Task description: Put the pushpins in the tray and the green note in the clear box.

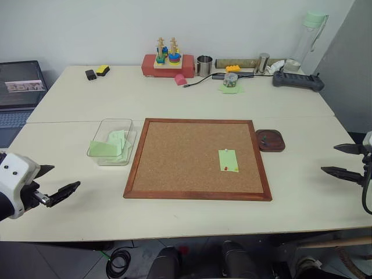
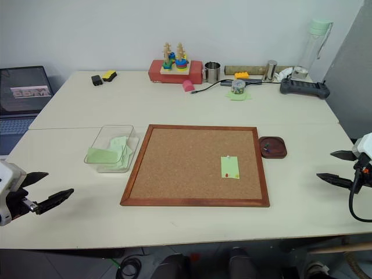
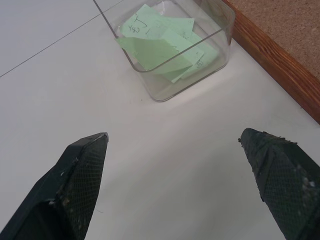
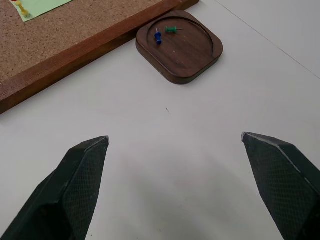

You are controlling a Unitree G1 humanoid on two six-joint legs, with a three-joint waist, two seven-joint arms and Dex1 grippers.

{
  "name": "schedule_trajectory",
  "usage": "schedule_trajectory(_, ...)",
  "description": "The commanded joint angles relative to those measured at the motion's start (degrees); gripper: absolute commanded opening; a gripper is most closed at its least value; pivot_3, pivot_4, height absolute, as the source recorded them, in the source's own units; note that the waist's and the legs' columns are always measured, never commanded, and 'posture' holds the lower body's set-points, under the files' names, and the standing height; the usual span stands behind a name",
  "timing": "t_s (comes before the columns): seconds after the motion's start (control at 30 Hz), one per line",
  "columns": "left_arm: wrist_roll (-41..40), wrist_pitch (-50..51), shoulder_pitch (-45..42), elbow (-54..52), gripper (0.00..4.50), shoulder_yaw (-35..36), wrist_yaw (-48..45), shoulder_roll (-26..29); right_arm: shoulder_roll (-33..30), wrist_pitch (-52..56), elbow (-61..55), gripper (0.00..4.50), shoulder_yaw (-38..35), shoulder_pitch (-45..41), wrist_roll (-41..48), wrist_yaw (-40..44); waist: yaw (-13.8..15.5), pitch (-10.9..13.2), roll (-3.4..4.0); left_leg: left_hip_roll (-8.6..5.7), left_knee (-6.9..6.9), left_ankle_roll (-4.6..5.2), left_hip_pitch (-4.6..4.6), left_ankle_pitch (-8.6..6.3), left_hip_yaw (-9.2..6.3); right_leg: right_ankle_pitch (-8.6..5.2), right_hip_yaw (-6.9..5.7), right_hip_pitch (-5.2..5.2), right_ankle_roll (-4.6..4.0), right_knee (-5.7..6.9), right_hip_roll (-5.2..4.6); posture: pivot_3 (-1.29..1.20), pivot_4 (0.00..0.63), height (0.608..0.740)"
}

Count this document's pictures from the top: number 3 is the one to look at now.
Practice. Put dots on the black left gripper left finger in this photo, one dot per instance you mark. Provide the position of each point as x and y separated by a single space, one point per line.
75 190

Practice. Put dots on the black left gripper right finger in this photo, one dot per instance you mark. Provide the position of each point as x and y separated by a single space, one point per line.
282 180

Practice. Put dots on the wood-framed cork board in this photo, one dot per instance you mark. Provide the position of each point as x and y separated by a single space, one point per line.
282 37

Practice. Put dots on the green note with handwriting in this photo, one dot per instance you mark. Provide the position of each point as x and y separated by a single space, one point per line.
142 22
197 56
178 25

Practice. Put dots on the folded plain green note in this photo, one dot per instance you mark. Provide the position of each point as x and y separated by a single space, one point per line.
152 56

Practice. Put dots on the clear plastic box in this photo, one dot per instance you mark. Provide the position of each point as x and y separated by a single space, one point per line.
175 50

